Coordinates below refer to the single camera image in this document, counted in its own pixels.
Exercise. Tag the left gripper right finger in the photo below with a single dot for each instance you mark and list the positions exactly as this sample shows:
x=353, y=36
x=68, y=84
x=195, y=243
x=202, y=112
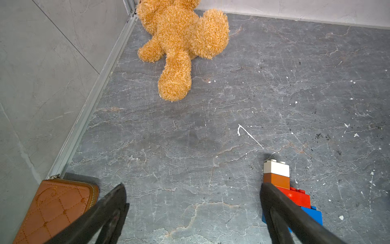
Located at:
x=282, y=214

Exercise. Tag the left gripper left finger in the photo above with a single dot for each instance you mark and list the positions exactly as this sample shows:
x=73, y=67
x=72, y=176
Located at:
x=106, y=217

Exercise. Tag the blue lego brick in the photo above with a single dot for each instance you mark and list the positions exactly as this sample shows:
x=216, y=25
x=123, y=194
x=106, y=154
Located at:
x=264, y=220
x=314, y=213

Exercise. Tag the red long lego brick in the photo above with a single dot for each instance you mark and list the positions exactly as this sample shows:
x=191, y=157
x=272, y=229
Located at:
x=299, y=197

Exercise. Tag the blue lego brick bottom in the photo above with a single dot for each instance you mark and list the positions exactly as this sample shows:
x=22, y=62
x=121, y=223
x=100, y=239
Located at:
x=314, y=213

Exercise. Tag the orange lego brick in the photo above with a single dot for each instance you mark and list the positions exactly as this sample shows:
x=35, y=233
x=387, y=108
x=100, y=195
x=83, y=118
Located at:
x=277, y=180

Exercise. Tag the white lego brick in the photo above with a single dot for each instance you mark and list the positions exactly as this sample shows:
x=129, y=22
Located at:
x=275, y=167

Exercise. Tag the brown block at left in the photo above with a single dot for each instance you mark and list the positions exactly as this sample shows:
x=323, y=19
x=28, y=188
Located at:
x=56, y=204

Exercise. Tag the brown teddy bear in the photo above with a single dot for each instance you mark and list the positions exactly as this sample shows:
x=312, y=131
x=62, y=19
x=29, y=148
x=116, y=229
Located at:
x=180, y=35

